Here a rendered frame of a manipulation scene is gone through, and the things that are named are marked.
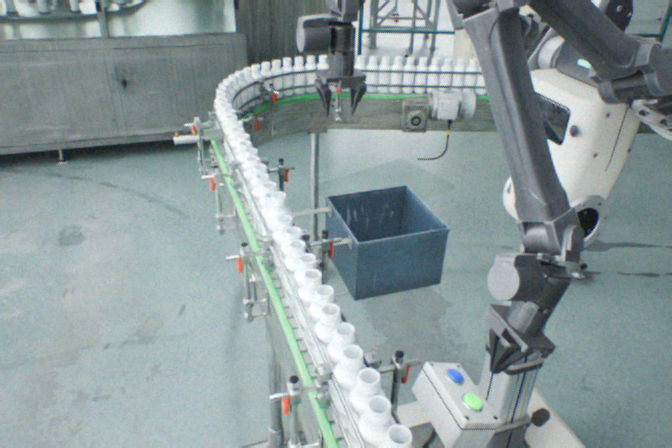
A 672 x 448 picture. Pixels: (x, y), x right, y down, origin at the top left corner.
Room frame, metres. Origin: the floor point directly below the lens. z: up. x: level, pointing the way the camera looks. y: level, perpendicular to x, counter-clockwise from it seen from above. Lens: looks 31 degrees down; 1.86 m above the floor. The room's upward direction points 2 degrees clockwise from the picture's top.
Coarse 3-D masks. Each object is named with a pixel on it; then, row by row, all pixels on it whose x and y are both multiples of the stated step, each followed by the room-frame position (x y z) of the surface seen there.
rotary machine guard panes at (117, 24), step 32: (0, 0) 3.68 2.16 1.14; (32, 0) 3.74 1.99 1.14; (64, 0) 3.81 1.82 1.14; (128, 0) 3.94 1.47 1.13; (160, 0) 4.01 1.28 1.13; (192, 0) 4.09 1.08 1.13; (224, 0) 4.16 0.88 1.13; (0, 32) 3.66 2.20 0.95; (32, 32) 3.73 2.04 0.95; (64, 32) 3.79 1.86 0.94; (96, 32) 3.86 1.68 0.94; (128, 32) 3.93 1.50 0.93; (160, 32) 4.00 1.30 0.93; (192, 32) 4.08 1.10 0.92
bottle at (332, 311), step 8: (328, 304) 0.84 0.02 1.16; (328, 312) 0.84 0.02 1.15; (336, 312) 0.83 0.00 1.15; (320, 320) 0.83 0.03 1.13; (328, 320) 0.80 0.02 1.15; (336, 320) 0.81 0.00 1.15; (320, 328) 0.81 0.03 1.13; (328, 328) 0.80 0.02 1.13; (320, 336) 0.80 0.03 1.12; (328, 336) 0.79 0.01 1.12; (320, 360) 0.80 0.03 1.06
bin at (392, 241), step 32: (352, 192) 1.70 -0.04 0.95; (384, 192) 1.74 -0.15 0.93; (352, 224) 1.70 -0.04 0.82; (384, 224) 1.75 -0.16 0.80; (416, 224) 1.68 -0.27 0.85; (352, 256) 1.42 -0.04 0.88; (384, 256) 1.41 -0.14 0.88; (416, 256) 1.45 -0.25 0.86; (352, 288) 1.40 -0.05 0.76; (384, 288) 1.42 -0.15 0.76; (416, 288) 1.46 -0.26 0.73
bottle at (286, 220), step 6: (282, 216) 1.16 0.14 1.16; (288, 216) 1.16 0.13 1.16; (282, 222) 1.13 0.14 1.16; (288, 222) 1.14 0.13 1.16; (282, 228) 1.13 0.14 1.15; (276, 234) 1.14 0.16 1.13; (282, 234) 1.13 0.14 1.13; (276, 240) 1.13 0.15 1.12; (282, 240) 1.12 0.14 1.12; (276, 246) 1.13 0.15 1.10; (276, 258) 1.13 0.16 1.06; (276, 264) 1.13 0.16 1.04
